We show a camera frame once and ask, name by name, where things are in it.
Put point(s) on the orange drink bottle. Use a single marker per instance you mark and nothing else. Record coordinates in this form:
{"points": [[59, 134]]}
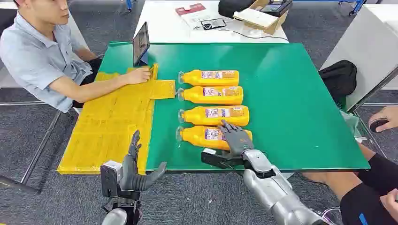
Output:
{"points": [[202, 138], [214, 78], [217, 95], [217, 115]]}

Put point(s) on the flat white box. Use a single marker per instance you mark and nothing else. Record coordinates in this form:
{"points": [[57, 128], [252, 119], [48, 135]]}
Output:
{"points": [[255, 18]]}

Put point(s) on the clear plastic bag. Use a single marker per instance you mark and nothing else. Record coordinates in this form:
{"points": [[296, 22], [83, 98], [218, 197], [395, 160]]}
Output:
{"points": [[351, 124]]}

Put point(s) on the black phone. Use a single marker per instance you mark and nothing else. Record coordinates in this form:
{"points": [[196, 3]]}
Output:
{"points": [[214, 23]]}

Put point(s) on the black bag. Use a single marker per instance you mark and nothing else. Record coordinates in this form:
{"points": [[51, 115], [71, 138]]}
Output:
{"points": [[231, 7]]}

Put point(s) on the black backpack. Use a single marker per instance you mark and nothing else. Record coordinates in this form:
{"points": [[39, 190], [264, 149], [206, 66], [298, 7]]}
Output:
{"points": [[339, 79]]}

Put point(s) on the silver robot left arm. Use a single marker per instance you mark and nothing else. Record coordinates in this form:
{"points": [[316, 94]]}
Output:
{"points": [[116, 217]]}

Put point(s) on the metal table leg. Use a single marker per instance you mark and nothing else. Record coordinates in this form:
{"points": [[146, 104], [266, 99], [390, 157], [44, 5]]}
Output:
{"points": [[40, 146]]}

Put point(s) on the cardboard box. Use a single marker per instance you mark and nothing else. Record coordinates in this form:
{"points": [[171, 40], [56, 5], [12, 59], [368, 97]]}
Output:
{"points": [[280, 21]]}

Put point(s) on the yellow sheet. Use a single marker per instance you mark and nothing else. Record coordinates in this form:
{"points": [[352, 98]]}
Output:
{"points": [[105, 124]]}

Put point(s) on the white side table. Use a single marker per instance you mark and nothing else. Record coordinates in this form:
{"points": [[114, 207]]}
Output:
{"points": [[363, 49]]}

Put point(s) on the blue cart frame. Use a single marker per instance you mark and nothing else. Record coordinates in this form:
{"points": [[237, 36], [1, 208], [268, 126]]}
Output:
{"points": [[357, 6]]}

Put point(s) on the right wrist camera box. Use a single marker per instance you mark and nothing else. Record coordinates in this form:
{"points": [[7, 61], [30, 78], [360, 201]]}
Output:
{"points": [[217, 158]]}

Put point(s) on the black tablet on stand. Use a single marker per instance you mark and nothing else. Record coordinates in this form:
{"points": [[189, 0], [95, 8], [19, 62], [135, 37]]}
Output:
{"points": [[140, 43]]}

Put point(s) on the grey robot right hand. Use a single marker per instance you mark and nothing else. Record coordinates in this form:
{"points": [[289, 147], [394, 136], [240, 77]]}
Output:
{"points": [[238, 139]]}

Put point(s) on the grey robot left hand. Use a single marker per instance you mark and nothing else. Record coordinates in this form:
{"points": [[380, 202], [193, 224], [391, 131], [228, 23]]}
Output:
{"points": [[132, 178]]}

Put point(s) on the person's hand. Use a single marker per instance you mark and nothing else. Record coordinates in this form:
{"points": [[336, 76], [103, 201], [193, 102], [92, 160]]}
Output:
{"points": [[139, 75], [391, 203], [387, 115]]}

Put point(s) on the red and white booklet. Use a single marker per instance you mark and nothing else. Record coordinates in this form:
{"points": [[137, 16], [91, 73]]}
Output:
{"points": [[194, 14]]}

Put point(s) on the black device with screen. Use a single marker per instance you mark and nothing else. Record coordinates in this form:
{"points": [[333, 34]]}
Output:
{"points": [[276, 6]]}

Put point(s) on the person in black shorts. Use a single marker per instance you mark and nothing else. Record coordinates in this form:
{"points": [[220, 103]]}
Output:
{"points": [[367, 202]]}

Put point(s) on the person in grey shirt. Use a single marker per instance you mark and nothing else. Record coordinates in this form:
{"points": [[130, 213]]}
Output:
{"points": [[34, 56]]}

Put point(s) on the green table mat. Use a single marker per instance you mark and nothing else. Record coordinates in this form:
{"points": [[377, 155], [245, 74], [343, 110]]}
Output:
{"points": [[280, 93]]}

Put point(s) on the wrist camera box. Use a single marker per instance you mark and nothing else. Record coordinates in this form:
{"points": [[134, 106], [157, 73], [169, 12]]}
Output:
{"points": [[110, 178], [217, 158]]}

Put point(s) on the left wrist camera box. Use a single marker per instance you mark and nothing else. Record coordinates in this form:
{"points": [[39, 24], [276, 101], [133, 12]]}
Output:
{"points": [[110, 178]]}

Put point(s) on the small black round object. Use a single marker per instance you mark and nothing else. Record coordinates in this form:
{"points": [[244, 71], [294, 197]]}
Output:
{"points": [[377, 125]]}

